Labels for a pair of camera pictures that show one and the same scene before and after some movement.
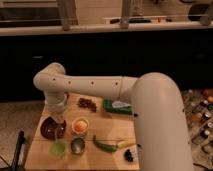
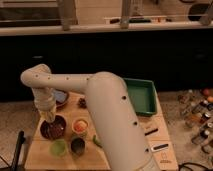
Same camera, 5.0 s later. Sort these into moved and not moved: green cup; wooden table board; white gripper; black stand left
Moved: white gripper
Not moved: wooden table board; green cup; black stand left
